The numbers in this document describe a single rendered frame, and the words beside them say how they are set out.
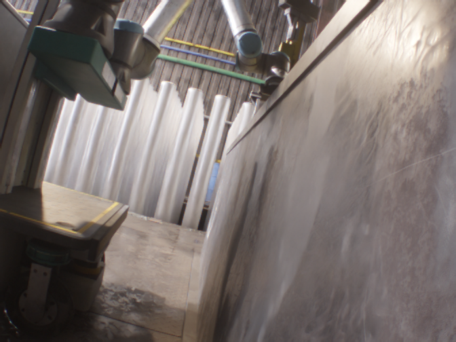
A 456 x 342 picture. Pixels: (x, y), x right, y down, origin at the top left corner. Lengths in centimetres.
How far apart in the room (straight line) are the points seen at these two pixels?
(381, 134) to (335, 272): 9
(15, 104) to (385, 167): 91
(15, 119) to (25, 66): 14
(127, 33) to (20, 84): 50
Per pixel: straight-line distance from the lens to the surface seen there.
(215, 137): 343
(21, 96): 98
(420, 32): 21
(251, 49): 126
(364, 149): 23
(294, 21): 114
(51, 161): 408
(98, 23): 85
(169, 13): 153
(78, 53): 79
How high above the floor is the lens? 51
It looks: 2 degrees up
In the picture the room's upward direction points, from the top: 15 degrees clockwise
